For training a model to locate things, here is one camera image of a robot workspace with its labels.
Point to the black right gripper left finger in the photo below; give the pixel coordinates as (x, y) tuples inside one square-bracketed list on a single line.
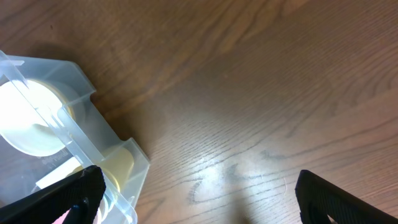
[(78, 196)]

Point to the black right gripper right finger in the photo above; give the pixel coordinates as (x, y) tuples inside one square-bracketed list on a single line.
[(322, 202)]

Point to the yellow plastic cup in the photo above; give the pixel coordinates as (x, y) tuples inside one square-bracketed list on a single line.
[(117, 165)]

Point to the white small bowl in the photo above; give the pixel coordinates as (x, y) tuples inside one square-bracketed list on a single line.
[(21, 125)]

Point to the clear plastic storage bin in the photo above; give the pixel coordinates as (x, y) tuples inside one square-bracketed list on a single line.
[(82, 129)]

